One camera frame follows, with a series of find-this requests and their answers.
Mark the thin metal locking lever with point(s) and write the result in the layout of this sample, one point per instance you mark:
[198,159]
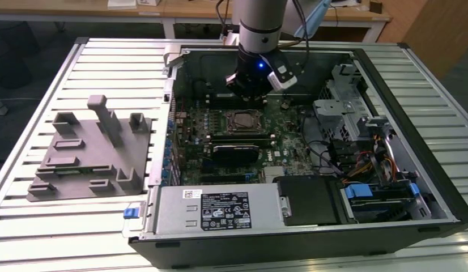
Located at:
[246,133]

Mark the blue case latch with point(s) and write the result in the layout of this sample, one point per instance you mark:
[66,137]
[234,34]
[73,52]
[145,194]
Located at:
[131,213]

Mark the blue disk carrier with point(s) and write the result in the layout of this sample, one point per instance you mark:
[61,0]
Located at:
[361,191]

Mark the small silver heatsink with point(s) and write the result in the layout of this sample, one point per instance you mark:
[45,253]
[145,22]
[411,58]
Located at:
[275,173]

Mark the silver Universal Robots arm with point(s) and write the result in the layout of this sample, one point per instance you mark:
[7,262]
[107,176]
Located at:
[257,28]

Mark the wooden cabinet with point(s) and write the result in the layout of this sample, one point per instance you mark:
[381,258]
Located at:
[438,28]

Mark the black open PC case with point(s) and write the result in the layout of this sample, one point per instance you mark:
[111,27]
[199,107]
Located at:
[257,249]

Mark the black RAM slot bank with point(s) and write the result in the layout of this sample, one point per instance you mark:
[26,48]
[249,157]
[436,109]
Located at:
[242,139]
[219,100]

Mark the green motherboard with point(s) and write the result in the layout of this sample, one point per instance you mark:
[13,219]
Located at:
[290,147]

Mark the black expansion slot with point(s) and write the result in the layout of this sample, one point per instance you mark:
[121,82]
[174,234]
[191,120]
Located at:
[222,178]

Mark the small dark box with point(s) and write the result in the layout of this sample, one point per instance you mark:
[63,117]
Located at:
[377,8]

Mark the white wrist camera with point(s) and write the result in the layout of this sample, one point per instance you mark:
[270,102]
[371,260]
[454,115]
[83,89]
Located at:
[281,82]

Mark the white cardboard box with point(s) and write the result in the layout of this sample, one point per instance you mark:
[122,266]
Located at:
[122,3]

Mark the wooden desk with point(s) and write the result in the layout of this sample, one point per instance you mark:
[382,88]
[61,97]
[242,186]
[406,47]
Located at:
[67,11]

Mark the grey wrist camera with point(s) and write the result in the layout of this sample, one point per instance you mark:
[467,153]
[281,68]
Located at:
[231,37]

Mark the green RAM stick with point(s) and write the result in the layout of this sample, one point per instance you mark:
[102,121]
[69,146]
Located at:
[73,170]

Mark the silver power supply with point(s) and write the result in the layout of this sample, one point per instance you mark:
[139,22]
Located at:
[170,221]

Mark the black plastic fan shroud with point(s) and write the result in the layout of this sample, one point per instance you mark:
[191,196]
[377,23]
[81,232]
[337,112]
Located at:
[310,201]

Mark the grey parts rack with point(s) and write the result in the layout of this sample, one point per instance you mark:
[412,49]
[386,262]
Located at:
[94,141]

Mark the silver metal drive cage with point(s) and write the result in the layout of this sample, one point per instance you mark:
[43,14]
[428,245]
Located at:
[334,109]

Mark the black graphics card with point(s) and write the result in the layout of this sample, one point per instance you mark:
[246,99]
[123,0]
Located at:
[235,154]

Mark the white labelled box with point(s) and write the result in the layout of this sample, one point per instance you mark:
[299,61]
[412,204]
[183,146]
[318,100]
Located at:
[149,2]

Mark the CPU socket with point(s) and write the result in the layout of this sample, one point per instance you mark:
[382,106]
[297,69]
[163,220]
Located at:
[229,131]

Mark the blue plastic clip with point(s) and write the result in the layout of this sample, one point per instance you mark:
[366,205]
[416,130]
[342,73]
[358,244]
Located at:
[414,189]

